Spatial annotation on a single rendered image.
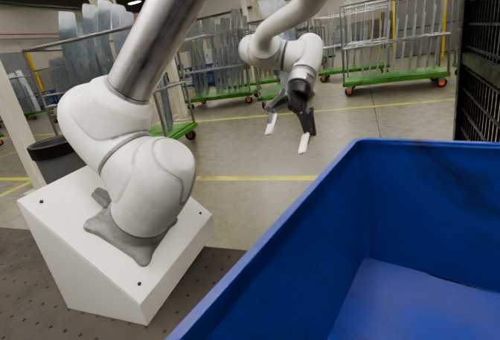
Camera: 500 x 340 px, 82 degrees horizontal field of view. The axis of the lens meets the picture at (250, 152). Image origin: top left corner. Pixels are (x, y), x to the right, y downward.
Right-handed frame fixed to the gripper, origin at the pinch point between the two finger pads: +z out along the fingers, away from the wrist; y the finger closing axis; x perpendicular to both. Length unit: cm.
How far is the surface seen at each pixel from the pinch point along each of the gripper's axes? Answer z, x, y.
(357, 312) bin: 39, -51, -23
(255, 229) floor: 12, 119, 72
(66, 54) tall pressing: -175, 414, -145
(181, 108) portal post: -245, 546, 67
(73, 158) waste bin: -12, 261, -64
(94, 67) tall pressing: -165, 388, -102
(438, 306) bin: 37, -55, -19
